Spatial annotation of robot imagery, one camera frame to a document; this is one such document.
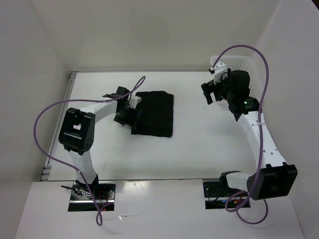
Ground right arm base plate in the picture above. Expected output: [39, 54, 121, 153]
[202, 179, 248, 210]

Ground white plastic mesh basket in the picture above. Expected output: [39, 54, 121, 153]
[210, 55, 262, 100]

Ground black shorts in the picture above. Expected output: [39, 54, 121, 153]
[131, 91, 174, 137]

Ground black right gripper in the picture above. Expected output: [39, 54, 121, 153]
[201, 70, 235, 104]

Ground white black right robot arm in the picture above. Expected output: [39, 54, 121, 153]
[201, 69, 298, 200]

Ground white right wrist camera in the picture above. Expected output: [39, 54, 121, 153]
[209, 61, 228, 85]

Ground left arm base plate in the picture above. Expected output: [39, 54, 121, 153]
[68, 181, 116, 212]

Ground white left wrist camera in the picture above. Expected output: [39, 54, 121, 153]
[129, 96, 142, 109]

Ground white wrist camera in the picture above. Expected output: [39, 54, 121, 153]
[209, 61, 228, 85]
[129, 96, 142, 109]

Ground aluminium table edge rail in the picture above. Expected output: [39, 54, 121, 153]
[40, 71, 78, 182]

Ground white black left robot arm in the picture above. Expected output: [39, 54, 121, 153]
[58, 87, 142, 199]

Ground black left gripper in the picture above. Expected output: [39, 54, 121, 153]
[114, 104, 142, 130]

